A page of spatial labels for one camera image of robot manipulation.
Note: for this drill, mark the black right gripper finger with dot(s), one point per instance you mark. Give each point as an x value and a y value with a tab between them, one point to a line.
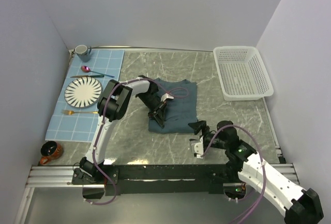
198	126
205	133

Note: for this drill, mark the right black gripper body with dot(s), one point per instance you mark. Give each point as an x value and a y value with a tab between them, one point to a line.
216	142

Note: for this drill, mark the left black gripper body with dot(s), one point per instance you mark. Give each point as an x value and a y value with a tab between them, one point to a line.
150	102

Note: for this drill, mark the blue-grey t-shirt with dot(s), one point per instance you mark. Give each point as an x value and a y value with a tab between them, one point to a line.
180	111

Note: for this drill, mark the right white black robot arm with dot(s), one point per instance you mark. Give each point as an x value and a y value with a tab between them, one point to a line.
246	166

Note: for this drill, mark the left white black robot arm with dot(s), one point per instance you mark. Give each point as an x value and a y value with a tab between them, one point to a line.
112	106

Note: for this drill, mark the white perforated plastic basket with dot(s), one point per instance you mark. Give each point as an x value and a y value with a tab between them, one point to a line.
242	73

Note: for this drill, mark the white blue striped plate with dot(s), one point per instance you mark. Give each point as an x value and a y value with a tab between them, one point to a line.
83	92

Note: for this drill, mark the iridescent purple spoon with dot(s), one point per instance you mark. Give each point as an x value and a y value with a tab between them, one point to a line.
86	69

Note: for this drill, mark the gold fork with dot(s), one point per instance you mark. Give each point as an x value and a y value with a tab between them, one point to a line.
71	112

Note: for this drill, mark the grey mug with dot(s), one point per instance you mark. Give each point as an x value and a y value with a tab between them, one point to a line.
83	52

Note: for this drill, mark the blue checked placemat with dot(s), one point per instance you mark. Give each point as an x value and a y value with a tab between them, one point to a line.
82	127

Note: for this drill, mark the brown orange ceramic mug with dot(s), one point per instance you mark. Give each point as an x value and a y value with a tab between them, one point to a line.
51	150

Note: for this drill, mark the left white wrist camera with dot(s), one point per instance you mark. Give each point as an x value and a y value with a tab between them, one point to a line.
166	97

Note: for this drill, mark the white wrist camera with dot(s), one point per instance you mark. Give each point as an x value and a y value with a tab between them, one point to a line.
166	97
197	147

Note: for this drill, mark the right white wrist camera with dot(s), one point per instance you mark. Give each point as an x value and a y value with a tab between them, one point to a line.
197	147

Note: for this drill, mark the aluminium frame rail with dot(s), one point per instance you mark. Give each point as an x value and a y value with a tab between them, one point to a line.
61	176

